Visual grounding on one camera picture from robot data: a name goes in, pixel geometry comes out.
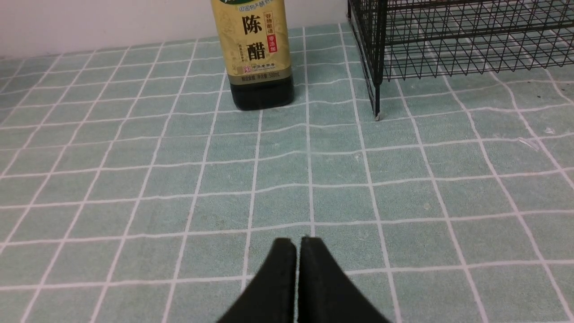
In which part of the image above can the green checkered tablecloth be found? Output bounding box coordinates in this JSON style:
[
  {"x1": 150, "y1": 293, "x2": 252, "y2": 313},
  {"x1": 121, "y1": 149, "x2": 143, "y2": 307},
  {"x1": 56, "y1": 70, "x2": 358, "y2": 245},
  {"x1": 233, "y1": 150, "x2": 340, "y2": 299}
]
[{"x1": 0, "y1": 24, "x2": 573, "y2": 323}]

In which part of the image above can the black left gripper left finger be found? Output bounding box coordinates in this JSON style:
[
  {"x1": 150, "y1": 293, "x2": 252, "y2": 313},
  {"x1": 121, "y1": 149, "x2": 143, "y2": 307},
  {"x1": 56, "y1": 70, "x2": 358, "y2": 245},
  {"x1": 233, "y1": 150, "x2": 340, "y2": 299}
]
[{"x1": 218, "y1": 238, "x2": 297, "y2": 323}]

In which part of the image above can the black wire mesh shelf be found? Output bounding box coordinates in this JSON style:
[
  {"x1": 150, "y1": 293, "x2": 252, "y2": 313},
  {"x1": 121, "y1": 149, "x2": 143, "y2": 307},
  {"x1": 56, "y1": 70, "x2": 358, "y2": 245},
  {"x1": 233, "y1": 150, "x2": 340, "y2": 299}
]
[{"x1": 347, "y1": 0, "x2": 574, "y2": 120}]

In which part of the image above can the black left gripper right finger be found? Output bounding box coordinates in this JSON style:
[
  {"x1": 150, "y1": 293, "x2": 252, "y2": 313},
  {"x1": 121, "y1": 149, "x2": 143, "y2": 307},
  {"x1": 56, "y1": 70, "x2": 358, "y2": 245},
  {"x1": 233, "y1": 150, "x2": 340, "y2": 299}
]
[{"x1": 298, "y1": 236, "x2": 389, "y2": 323}]

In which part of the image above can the vinegar bottle with beige label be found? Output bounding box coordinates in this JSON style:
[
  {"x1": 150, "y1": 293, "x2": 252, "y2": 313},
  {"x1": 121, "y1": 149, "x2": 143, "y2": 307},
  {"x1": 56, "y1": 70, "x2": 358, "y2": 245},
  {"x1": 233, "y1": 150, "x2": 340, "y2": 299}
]
[{"x1": 211, "y1": 0, "x2": 295, "y2": 111}]

